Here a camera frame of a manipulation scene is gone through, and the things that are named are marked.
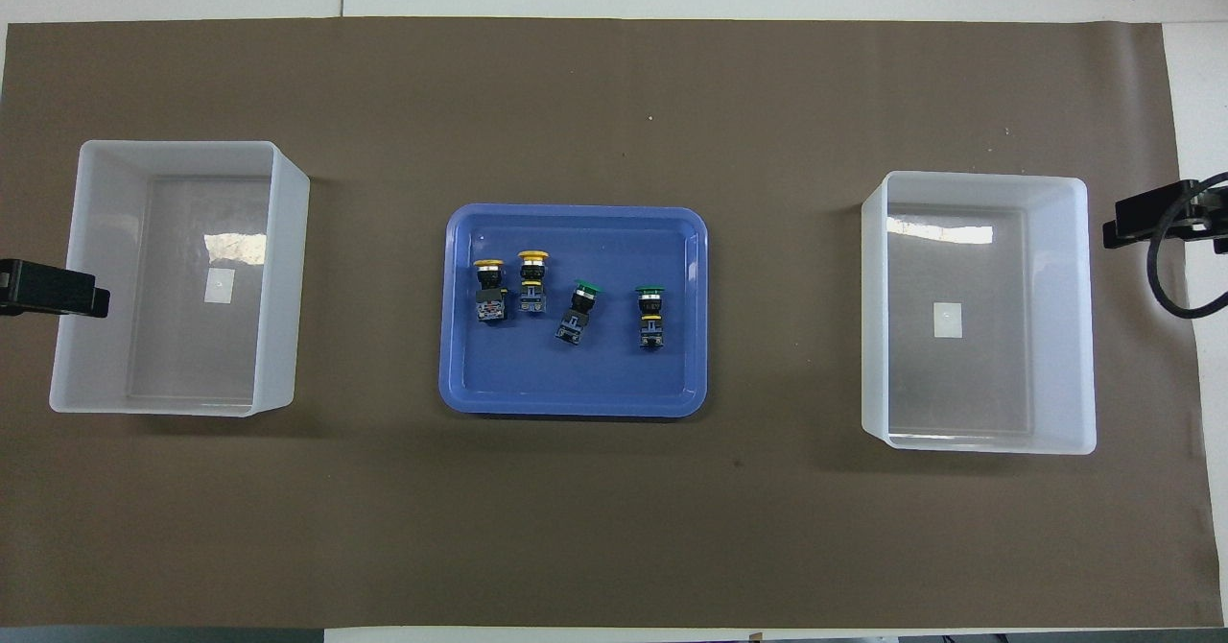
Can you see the yellow push button blue base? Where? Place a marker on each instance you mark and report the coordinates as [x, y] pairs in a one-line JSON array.
[[533, 288]]

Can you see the blue plastic tray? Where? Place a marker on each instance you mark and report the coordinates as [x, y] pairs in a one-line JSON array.
[[614, 379]]

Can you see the white label sticker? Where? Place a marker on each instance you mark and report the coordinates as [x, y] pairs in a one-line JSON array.
[[948, 320], [221, 285]]

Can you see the yellow push button red-white base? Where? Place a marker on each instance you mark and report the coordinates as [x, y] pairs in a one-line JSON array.
[[490, 296]]

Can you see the translucent white plastic box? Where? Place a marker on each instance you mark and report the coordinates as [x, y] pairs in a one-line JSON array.
[[173, 355], [979, 393]]

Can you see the green push button black body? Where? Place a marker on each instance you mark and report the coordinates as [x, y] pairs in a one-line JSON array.
[[578, 317]]

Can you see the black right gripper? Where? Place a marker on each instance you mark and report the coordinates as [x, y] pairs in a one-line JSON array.
[[1220, 240]]

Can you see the brown paper table mat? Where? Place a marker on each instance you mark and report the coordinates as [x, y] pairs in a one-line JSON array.
[[614, 528]]

